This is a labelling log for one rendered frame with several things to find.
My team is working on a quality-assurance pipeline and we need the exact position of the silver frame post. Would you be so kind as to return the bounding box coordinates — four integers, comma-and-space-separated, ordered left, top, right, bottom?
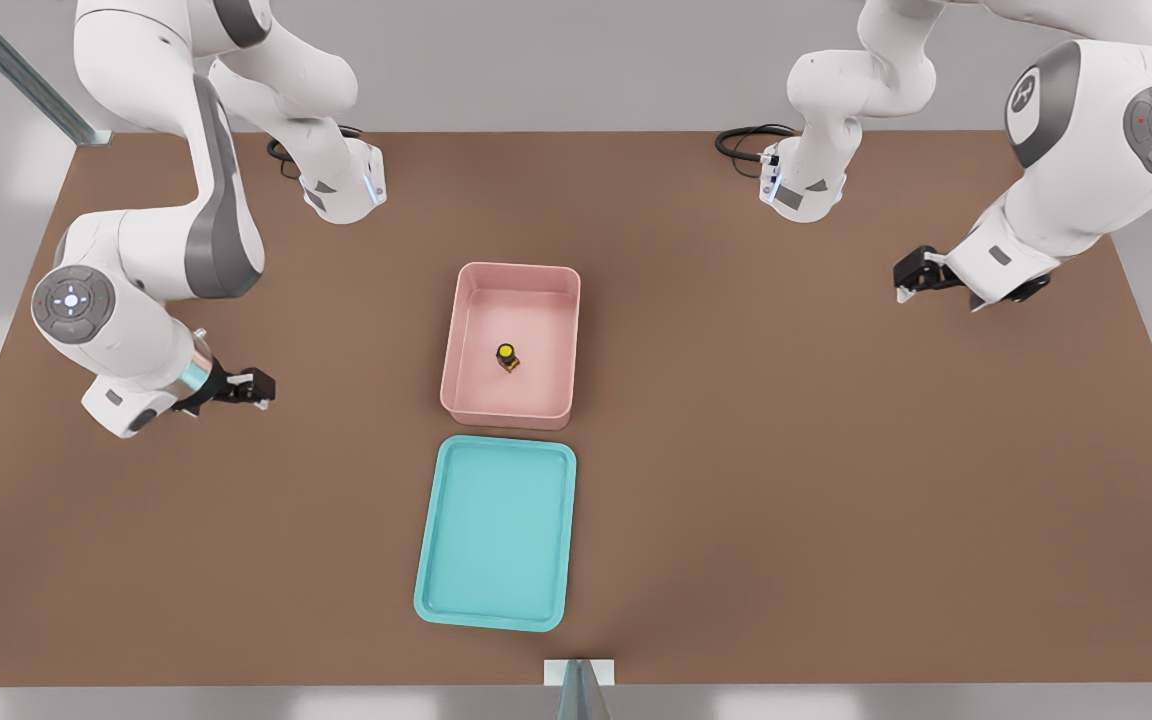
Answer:
0, 0, 113, 148
544, 658, 616, 720

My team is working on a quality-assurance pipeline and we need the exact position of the pale blue-green tray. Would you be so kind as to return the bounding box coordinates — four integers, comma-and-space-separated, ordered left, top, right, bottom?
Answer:
413, 435, 578, 634

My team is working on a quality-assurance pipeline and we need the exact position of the pink plastic box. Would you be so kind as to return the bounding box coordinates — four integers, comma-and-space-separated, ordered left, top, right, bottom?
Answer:
439, 262, 582, 432

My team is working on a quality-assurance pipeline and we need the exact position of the black cable loop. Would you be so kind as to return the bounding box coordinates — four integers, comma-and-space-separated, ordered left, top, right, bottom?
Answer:
715, 124, 799, 182
267, 125, 365, 183

